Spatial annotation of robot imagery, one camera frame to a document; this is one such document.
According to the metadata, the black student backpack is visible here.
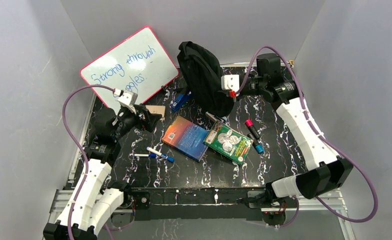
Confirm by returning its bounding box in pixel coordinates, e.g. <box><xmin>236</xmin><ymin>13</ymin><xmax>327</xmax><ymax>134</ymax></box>
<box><xmin>177</xmin><ymin>41</ymin><xmax>234</xmax><ymax>117</ymax></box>

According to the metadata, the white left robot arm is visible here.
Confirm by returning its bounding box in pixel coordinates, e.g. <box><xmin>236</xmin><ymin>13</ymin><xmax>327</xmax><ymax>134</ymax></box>
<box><xmin>43</xmin><ymin>105</ymin><xmax>162</xmax><ymax>240</ymax></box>

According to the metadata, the small wooden block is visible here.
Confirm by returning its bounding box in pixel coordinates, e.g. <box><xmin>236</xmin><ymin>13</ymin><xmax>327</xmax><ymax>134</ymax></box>
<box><xmin>146</xmin><ymin>105</ymin><xmax>166</xmax><ymax>121</ymax></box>

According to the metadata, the pink capped black highlighter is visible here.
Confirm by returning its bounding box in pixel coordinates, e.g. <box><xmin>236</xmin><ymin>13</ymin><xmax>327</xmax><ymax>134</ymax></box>
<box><xmin>245</xmin><ymin>119</ymin><xmax>261</xmax><ymax>140</ymax></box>

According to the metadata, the pink framed whiteboard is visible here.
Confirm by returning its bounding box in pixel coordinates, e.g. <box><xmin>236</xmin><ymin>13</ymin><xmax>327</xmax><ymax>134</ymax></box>
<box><xmin>80</xmin><ymin>26</ymin><xmax>179</xmax><ymax>104</ymax></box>

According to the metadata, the white blue whiteboard marker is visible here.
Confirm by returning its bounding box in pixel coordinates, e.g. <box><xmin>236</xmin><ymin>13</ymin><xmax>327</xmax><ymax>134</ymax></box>
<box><xmin>146</xmin><ymin>147</ymin><xmax>174</xmax><ymax>163</ymax></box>

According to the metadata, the blue stapler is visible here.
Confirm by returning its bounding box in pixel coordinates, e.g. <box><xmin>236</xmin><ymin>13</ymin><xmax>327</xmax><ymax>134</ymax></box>
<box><xmin>171</xmin><ymin>91</ymin><xmax>192</xmax><ymax>112</ymax></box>

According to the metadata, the blue orange paperback book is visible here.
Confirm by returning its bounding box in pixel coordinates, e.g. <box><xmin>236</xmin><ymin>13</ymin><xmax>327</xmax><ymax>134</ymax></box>
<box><xmin>161</xmin><ymin>116</ymin><xmax>209</xmax><ymax>162</ymax></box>

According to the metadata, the blue capped black highlighter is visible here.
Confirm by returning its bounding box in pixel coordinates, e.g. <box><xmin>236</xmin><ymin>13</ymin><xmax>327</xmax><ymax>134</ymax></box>
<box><xmin>247</xmin><ymin>133</ymin><xmax>265</xmax><ymax>154</ymax></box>

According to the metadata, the green comic paperback book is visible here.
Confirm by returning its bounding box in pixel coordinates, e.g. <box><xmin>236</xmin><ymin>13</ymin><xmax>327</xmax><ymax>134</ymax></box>
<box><xmin>204</xmin><ymin>120</ymin><xmax>253</xmax><ymax>165</ymax></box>

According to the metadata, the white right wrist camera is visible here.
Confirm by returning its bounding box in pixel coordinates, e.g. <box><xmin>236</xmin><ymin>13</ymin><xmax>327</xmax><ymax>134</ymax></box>
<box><xmin>221</xmin><ymin>74</ymin><xmax>240</xmax><ymax>99</ymax></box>

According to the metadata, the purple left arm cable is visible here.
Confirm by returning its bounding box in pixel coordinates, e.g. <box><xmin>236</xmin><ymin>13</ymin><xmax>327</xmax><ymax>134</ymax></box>
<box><xmin>62</xmin><ymin>84</ymin><xmax>137</xmax><ymax>240</ymax></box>

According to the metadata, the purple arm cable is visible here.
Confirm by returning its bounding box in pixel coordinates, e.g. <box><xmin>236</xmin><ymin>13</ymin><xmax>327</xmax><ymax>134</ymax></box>
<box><xmin>62</xmin><ymin>84</ymin><xmax>137</xmax><ymax>240</ymax></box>
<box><xmin>240</xmin><ymin>45</ymin><xmax>379</xmax><ymax>229</ymax></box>

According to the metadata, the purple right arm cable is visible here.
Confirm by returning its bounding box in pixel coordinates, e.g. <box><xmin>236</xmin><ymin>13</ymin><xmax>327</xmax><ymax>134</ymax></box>
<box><xmin>240</xmin><ymin>45</ymin><xmax>379</xmax><ymax>229</ymax></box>

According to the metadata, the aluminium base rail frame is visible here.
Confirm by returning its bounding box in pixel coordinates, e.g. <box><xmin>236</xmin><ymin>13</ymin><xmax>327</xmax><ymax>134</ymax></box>
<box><xmin>42</xmin><ymin>187</ymin><xmax>357</xmax><ymax>240</ymax></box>

